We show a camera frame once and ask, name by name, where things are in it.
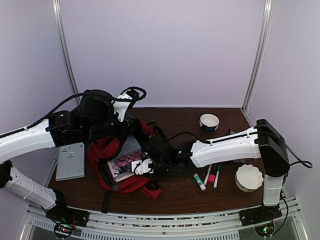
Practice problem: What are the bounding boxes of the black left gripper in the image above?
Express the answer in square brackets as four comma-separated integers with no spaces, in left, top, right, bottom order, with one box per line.
[83,113,138,142]

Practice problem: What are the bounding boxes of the red backpack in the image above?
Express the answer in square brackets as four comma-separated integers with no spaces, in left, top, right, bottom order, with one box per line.
[86,118,162,213]

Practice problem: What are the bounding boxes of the pink roses designer book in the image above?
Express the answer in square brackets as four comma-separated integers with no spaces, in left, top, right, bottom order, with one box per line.
[107,150,149,182]

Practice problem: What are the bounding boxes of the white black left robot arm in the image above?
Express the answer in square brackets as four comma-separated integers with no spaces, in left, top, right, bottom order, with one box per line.
[0,86,147,222]

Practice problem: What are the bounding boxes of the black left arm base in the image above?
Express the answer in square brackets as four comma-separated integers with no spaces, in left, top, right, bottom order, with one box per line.
[46,198,90,227]

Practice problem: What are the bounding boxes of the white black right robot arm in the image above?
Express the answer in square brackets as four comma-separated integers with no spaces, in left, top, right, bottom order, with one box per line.
[142,119,290,221]

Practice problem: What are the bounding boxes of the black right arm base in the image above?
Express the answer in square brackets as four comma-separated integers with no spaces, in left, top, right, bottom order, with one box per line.
[239,204,282,226]

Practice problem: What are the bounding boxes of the white green glue stick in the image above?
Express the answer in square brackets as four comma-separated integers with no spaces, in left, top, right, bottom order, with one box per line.
[193,173,207,191]

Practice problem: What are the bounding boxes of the white pink marker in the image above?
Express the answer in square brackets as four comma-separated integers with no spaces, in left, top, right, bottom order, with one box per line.
[203,164,212,186]

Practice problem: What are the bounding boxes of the black pink highlighter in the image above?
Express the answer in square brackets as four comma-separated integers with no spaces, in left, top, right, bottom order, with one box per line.
[208,164,218,183]

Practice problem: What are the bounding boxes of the white teal marker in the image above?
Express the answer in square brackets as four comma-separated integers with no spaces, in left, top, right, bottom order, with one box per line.
[213,166,220,190]

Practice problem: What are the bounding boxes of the grey notebook with barcodes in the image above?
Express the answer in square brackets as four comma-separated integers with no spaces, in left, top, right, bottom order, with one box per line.
[55,142,85,182]

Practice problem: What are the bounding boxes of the white dark-rimmed bowl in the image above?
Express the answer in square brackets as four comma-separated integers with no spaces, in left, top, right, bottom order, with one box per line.
[199,113,220,133]

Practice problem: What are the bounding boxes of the white scalloped dish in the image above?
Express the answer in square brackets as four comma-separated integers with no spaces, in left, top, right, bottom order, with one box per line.
[235,164,264,193]

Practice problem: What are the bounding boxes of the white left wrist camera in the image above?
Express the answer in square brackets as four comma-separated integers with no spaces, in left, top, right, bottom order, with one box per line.
[112,88,139,122]

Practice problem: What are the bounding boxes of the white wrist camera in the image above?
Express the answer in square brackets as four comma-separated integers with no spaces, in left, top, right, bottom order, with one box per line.
[112,88,139,122]
[131,158,154,175]

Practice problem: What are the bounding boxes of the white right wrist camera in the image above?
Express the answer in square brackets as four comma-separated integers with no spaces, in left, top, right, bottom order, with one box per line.
[131,158,154,175]

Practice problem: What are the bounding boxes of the aluminium front rail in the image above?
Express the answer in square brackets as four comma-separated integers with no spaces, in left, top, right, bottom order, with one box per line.
[19,197,308,240]

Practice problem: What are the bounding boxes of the left aluminium frame post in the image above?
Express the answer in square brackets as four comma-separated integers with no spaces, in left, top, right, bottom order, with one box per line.
[52,0,79,94]

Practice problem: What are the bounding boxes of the aluminium frame post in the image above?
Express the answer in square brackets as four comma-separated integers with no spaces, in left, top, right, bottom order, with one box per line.
[241,0,274,114]
[52,0,79,94]

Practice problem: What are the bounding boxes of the right aluminium frame post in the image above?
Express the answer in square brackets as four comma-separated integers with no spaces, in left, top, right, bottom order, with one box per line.
[241,0,274,114]

